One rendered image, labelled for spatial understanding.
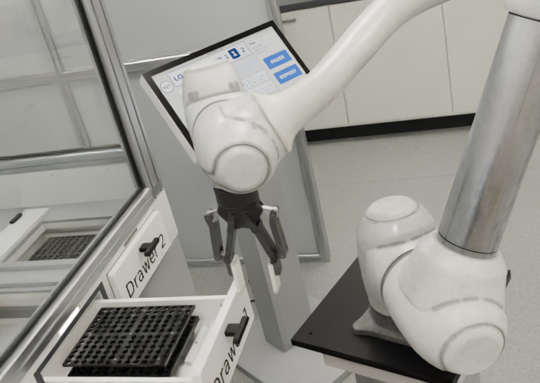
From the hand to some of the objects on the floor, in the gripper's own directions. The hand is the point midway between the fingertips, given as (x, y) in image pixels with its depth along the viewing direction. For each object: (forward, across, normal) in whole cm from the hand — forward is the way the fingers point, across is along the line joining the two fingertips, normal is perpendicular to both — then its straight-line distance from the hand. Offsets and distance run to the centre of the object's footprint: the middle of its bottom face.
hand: (256, 276), depth 125 cm
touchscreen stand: (+100, +27, -95) cm, 141 cm away
